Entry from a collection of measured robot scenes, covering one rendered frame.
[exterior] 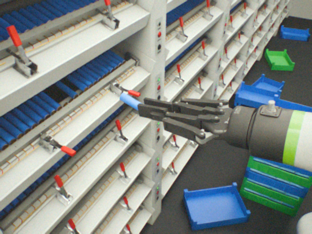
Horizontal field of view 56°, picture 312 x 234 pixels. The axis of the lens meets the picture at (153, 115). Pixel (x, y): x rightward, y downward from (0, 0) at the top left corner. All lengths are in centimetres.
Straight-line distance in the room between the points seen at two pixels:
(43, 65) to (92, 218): 60
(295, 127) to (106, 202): 76
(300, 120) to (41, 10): 58
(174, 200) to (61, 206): 96
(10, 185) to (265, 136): 51
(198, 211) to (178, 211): 11
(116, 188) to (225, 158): 102
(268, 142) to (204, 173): 138
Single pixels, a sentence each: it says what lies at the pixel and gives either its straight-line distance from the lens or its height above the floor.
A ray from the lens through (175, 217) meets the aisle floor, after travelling 167.
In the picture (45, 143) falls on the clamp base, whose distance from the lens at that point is 72.
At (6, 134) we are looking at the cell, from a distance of 74.
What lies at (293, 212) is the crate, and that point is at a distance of 180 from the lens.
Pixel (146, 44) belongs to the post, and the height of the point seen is 100.
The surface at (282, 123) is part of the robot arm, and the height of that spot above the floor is 110.
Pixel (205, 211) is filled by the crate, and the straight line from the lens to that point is 170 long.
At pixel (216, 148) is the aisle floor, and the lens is 203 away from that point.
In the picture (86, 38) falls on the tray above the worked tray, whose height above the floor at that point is 111.
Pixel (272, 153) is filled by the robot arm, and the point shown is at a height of 105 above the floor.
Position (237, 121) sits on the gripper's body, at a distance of 52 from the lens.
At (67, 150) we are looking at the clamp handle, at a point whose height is 93.
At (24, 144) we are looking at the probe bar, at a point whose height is 94.
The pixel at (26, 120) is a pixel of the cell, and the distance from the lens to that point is 76.
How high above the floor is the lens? 140
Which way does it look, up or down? 38 degrees down
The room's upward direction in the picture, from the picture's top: straight up
